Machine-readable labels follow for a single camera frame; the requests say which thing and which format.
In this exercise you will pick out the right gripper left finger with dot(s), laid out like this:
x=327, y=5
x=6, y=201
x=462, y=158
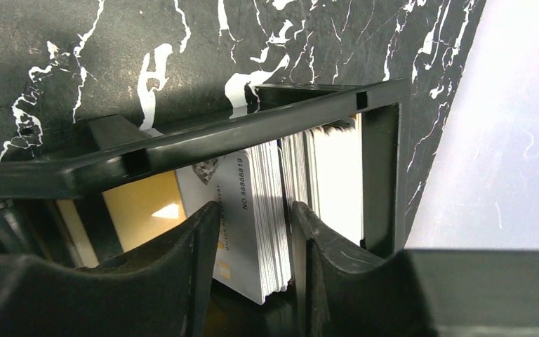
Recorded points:
x=160, y=288

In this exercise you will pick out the black card box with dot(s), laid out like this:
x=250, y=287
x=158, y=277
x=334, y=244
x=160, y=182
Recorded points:
x=124, y=154

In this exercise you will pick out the gold credit card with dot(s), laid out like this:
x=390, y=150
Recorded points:
x=145, y=209

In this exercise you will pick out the white credit card stack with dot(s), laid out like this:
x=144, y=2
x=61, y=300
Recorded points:
x=252, y=255

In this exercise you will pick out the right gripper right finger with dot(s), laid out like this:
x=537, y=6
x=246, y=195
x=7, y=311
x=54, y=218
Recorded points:
x=343, y=290

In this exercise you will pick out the rear white card stack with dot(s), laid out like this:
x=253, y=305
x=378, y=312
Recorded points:
x=322, y=167

